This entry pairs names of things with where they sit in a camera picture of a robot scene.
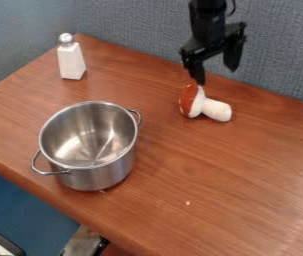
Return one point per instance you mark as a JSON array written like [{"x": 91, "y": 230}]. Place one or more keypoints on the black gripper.
[{"x": 212, "y": 37}]

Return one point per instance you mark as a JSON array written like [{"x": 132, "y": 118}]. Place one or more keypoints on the red and white toy mushroom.
[{"x": 193, "y": 104}]

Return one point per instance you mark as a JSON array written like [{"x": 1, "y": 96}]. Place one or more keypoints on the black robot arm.
[{"x": 211, "y": 4}]

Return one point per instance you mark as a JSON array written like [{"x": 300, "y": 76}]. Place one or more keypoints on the stainless steel pot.
[{"x": 87, "y": 145}]

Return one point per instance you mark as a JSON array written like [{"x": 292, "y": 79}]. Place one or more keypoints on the white salt shaker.
[{"x": 69, "y": 57}]

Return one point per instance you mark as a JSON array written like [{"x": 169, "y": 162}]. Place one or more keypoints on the grey table leg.
[{"x": 85, "y": 243}]

